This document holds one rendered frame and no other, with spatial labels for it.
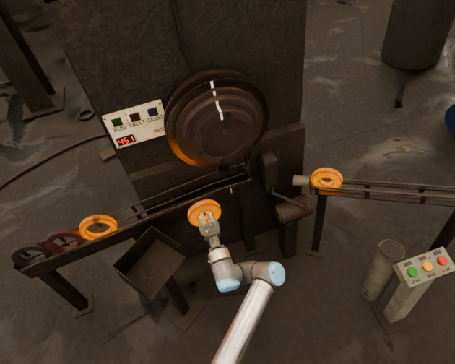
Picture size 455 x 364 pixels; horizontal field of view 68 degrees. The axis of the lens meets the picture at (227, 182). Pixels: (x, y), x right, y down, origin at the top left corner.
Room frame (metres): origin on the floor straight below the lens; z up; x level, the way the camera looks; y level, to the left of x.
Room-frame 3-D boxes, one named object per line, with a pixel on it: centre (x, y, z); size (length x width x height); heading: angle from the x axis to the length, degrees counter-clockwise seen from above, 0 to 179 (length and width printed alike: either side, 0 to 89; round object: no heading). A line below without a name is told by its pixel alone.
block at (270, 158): (1.26, -0.23, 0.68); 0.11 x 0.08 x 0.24; 10
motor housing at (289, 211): (1.13, -0.35, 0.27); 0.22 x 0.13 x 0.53; 100
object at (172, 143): (1.20, 0.00, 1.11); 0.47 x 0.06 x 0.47; 100
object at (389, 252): (0.75, -0.73, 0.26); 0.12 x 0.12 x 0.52
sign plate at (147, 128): (1.25, 0.35, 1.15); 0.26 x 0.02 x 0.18; 100
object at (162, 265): (0.84, 0.43, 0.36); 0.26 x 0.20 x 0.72; 135
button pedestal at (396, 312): (0.60, -0.80, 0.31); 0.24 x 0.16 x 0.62; 100
